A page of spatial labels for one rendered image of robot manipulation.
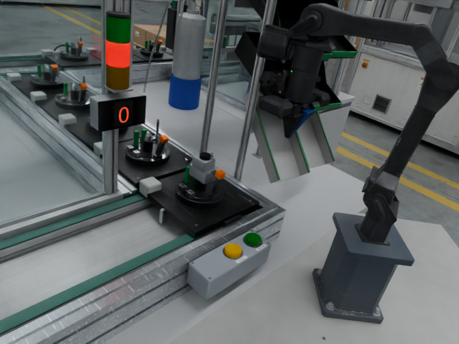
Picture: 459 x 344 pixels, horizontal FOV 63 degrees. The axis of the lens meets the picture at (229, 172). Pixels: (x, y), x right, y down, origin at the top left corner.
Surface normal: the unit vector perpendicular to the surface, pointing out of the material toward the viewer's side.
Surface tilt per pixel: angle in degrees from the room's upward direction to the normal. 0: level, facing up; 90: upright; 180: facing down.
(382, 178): 60
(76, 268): 0
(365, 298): 90
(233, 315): 0
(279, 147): 45
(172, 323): 0
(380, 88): 90
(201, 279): 90
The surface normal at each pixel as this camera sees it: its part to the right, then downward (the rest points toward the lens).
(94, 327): 0.70, 0.44
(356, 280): -0.02, 0.49
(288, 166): 0.51, -0.27
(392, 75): -0.71, 0.25
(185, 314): 0.15, -0.86
